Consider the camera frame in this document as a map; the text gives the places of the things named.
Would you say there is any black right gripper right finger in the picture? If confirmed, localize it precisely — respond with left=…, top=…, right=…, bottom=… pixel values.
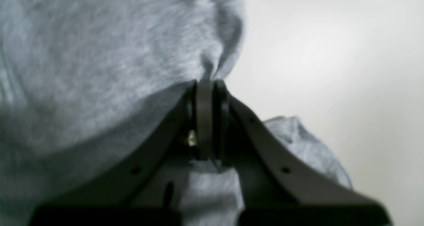
left=212, top=81, right=391, bottom=226

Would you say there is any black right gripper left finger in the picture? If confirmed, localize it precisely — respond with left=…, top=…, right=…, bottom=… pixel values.
left=30, top=81, right=212, bottom=226

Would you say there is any grey T-shirt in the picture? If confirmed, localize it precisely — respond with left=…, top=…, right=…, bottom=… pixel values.
left=0, top=0, right=353, bottom=226

